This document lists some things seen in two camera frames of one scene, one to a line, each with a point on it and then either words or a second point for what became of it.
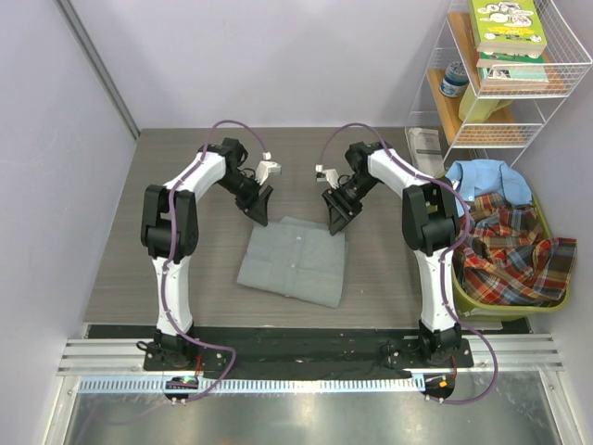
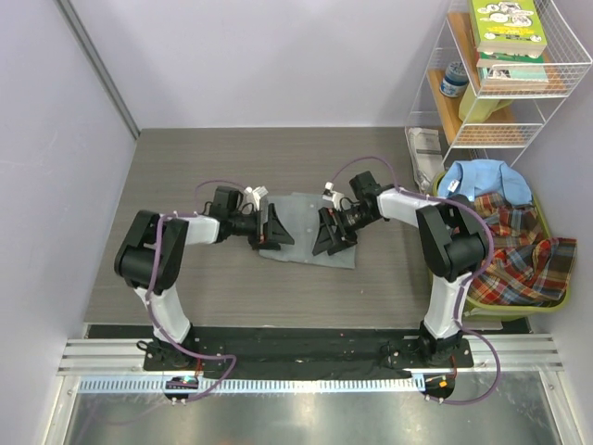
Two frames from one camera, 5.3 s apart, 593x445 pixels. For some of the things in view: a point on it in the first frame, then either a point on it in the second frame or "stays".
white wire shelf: x=495 y=75 stays
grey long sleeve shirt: x=298 y=258 -> x=298 y=213
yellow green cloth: x=473 y=109 stays
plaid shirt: x=504 y=256 stays
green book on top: x=509 y=27 stays
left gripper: x=258 y=210 -> x=268 y=235
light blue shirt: x=474 y=177 stays
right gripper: x=338 y=222 -> x=328 y=237
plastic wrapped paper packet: x=425 y=150 stays
